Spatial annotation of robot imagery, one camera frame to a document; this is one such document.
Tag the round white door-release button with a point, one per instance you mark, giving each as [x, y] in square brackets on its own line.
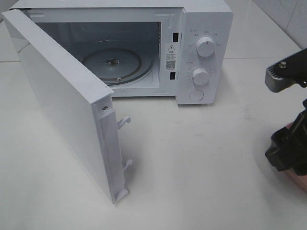
[196, 95]

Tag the upper white power knob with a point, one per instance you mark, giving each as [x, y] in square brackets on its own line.
[205, 46]

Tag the white warning label sticker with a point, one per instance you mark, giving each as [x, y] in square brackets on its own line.
[171, 50]

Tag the pink round plate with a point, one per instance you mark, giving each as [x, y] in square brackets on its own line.
[299, 180]

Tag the white microwave door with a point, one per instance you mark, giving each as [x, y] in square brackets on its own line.
[77, 102]

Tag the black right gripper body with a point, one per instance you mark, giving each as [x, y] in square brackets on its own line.
[301, 124]

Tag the white timer knob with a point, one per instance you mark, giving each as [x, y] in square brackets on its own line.
[200, 76]

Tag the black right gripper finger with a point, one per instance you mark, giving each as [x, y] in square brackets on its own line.
[288, 150]

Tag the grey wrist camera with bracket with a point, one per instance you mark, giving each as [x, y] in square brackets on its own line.
[287, 72]

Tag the glass microwave turntable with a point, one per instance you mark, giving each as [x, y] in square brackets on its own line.
[117, 63]

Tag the white microwave oven body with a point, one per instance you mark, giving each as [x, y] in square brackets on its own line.
[78, 25]

